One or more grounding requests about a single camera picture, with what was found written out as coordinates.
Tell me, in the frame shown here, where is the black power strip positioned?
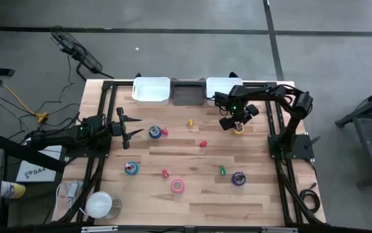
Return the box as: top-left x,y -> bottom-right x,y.
50,25 -> 104,74

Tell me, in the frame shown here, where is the pink tape roll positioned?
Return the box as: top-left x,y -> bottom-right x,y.
170,179 -> 186,194

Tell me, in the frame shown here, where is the black aluminium table frame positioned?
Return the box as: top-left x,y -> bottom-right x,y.
54,79 -> 327,227

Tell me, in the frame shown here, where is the yellow spray can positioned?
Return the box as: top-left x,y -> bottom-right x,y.
0,180 -> 27,199

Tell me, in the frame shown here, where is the white plastic bin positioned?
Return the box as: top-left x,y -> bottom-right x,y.
131,76 -> 171,106
206,76 -> 244,107

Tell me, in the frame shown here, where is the yellow extension cord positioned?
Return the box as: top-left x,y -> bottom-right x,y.
0,66 -> 49,126

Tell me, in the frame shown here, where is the coiled black cable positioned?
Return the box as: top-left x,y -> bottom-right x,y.
298,183 -> 322,214

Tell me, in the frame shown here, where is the black floor cable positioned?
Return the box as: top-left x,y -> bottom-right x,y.
0,54 -> 83,140

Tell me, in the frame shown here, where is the black diagonal bar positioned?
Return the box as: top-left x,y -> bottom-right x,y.
0,132 -> 67,174

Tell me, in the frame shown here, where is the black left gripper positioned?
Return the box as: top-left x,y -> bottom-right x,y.
109,107 -> 145,150

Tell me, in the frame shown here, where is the dark metal stand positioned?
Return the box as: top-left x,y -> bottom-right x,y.
334,82 -> 372,188

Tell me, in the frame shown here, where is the light blue tape roll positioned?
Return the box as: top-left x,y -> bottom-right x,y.
124,161 -> 140,176

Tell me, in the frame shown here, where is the dark blue tape roll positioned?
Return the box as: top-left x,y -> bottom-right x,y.
148,125 -> 162,140

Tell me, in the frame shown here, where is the white cardboard box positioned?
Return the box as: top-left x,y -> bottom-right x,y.
16,144 -> 63,183

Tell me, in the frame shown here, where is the purple tape roll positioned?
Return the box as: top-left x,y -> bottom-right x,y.
231,172 -> 246,186

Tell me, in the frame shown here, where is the white power adapter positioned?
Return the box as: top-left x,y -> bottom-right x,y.
56,180 -> 85,214

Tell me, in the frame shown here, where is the grey translucent plastic bin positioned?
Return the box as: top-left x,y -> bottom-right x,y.
170,77 -> 207,107

